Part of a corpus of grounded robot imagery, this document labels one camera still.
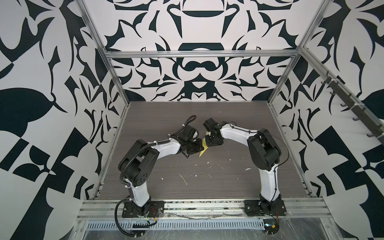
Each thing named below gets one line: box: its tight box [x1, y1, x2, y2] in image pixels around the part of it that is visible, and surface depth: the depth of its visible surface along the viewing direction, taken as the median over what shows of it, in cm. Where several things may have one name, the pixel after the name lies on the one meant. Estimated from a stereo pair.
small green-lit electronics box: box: [263, 219, 280, 235], surface depth 73 cm
